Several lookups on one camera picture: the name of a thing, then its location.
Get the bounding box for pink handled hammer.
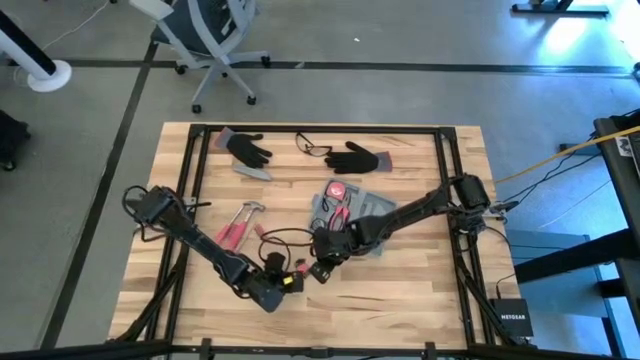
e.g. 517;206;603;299
227;200;268;253

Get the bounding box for grey utility knife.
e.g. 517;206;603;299
231;164;274;183

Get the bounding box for white pole round base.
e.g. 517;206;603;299
0;8;74;94

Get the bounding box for grey plastic tool case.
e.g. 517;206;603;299
308;178;400;259

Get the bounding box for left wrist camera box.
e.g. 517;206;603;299
264;252;287;276

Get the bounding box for black table rig frame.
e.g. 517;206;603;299
107;122;539;360

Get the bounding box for black glove grey red cuff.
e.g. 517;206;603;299
323;140;394;176
213;126;274;170

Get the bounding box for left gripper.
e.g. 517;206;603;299
259;272;307;297

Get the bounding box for black Netgear switch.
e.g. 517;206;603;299
491;297;535;338

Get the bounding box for grey mesh office chair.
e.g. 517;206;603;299
128;0;273;115

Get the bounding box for yellow hanging cable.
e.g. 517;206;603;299
494;124;640;185

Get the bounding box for black wheeled base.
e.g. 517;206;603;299
0;108;32;173

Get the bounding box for black stand base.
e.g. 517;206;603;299
510;0;611;17

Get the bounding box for black safety glasses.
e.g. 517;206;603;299
293;131;334;159

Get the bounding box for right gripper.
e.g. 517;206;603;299
307;227;357;286

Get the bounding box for black floor cable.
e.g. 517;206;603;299
504;132;614;229

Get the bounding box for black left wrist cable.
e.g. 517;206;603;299
256;234;294;275

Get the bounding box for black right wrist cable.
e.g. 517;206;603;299
261;226;317;249

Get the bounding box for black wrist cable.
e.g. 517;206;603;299
261;226;317;249
256;234;294;275

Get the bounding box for white floor cable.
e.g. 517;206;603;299
9;0;112;89

